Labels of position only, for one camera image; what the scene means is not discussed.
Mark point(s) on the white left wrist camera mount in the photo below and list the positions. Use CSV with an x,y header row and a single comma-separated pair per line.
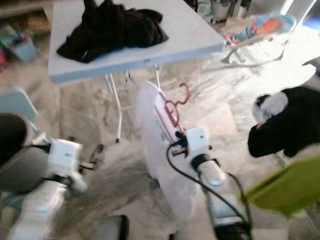
x,y
65,157

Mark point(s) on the white garment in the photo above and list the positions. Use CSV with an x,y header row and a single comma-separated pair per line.
x,y
162,175

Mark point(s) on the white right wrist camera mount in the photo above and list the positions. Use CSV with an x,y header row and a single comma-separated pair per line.
x,y
197,140

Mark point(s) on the green T-shirt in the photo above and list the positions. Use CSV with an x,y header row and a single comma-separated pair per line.
x,y
287,187

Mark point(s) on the light blue lid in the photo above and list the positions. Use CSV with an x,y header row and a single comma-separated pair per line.
x,y
17,105

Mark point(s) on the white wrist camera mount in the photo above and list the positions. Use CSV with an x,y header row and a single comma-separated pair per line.
x,y
197,140
65,157

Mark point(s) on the black and white hoodie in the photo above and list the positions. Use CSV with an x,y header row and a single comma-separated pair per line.
x,y
290,125

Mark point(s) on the black garment with cyan mark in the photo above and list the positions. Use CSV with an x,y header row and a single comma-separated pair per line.
x,y
112,30

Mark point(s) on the grey left robot leg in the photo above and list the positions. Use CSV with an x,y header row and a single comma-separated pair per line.
x,y
109,229

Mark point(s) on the teal toy box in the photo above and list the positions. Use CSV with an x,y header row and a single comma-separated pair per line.
x,y
22,49

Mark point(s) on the pink plastic clothes hanger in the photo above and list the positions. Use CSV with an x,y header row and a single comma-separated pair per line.
x,y
172,112

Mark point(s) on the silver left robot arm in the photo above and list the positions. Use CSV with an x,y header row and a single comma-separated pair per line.
x,y
40,210

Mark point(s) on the grey round laundry bucket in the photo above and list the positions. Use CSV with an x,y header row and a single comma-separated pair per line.
x,y
32,170

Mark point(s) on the colourful baby bouncer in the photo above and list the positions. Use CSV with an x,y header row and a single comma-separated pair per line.
x,y
262,27

